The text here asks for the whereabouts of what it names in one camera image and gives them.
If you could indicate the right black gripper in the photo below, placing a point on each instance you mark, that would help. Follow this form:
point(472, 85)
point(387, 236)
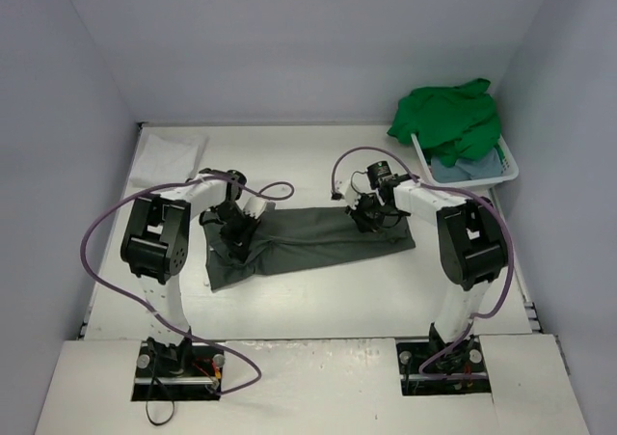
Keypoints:
point(365, 215)

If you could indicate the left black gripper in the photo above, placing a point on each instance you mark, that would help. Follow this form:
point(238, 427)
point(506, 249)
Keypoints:
point(236, 234)

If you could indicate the grey t shirt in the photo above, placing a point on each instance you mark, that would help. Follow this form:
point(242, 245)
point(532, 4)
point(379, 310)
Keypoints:
point(298, 239)

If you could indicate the white t shirt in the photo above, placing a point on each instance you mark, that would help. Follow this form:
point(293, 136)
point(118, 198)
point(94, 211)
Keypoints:
point(164, 160)

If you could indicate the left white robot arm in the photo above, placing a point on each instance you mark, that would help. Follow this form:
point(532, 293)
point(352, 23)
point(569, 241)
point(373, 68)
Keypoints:
point(156, 243)

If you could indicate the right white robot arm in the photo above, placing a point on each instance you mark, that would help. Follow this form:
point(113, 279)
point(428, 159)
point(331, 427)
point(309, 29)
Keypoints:
point(475, 247)

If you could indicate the green t shirt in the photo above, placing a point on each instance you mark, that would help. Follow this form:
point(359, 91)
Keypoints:
point(449, 122)

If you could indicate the light blue t shirt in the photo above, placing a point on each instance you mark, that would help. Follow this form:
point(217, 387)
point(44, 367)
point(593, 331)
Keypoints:
point(464, 169)

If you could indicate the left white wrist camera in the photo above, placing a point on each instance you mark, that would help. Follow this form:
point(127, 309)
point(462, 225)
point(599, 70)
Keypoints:
point(255, 207)

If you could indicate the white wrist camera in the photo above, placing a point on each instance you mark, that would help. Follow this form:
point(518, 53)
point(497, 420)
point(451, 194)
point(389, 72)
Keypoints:
point(345, 191)
point(255, 207)

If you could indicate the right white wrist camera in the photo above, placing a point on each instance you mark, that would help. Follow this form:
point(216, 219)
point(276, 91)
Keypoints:
point(345, 191)

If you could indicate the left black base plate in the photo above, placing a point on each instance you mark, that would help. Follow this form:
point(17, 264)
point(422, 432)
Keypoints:
point(201, 380)

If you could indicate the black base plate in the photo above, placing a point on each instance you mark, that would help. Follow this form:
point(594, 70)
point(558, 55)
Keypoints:
point(460, 373)
point(201, 380)

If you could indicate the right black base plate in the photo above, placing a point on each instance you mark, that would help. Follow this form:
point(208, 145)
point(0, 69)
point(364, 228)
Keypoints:
point(460, 373)

